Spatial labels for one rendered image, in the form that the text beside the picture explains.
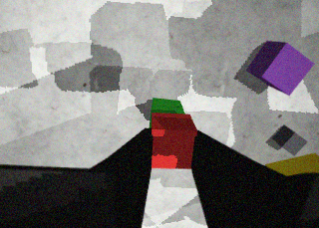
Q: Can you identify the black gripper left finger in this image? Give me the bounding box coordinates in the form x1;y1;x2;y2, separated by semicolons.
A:
0;128;154;228

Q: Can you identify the green block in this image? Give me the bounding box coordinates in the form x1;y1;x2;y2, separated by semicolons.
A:
149;105;184;128
153;98;182;108

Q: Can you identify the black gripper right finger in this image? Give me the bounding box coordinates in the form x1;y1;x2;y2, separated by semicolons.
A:
191;130;319;228

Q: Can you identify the purple block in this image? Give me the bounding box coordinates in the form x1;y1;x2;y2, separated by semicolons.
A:
246;41;315;96

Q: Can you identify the large yellow block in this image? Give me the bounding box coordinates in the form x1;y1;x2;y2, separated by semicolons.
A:
265;152;319;176

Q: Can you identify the red block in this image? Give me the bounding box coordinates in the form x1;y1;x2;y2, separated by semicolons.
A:
152;113;197;169

